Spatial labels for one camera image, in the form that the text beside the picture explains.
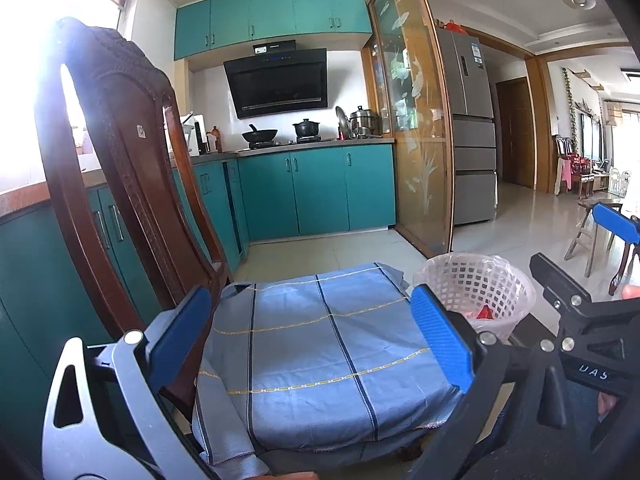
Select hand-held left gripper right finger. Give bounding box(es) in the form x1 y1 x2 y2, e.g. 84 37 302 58
400 284 581 480

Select teal base cabinet run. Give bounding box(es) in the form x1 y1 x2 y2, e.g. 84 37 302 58
0 160 251 461
237 144 397 242

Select steel stockpot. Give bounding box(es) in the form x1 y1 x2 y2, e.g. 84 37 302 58
349 105 376 137

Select silver refrigerator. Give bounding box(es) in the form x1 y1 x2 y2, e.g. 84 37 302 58
437 29 497 226

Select black range hood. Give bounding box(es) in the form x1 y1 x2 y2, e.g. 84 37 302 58
223 40 328 121

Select blue checked blanket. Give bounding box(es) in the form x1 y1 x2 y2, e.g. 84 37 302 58
192 261 463 480

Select carved wooden chair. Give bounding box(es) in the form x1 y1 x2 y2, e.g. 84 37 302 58
35 16 233 423

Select gas stove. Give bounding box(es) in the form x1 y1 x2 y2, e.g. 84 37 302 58
247 136 338 149

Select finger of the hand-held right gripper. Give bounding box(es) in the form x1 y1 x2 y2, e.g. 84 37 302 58
529 252 640 356
591 203 640 267

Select chair with pink cloth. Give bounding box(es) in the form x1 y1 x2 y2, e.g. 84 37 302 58
556 135 596 197

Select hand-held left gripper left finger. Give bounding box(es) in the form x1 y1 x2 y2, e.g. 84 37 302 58
42 286 215 480

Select white plastic mesh basket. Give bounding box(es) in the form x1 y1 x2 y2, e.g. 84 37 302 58
412 254 537 343

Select wooden stool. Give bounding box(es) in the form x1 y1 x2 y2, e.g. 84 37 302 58
565 197 640 296

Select green vine garland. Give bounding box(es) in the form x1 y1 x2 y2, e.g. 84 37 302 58
562 67 581 148

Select wooden door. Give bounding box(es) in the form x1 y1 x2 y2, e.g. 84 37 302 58
496 77 531 188

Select white water purifier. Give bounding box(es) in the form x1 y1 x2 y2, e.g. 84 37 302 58
181 112 209 156

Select person's right hand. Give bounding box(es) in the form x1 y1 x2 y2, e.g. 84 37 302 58
597 284 640 417

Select teal upper kitchen cabinets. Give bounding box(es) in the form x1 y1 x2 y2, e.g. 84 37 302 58
173 0 373 60

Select etched glass sliding door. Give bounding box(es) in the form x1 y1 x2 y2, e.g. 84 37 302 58
367 0 453 257

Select black wok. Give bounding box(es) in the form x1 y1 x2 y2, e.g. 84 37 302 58
242 124 279 144

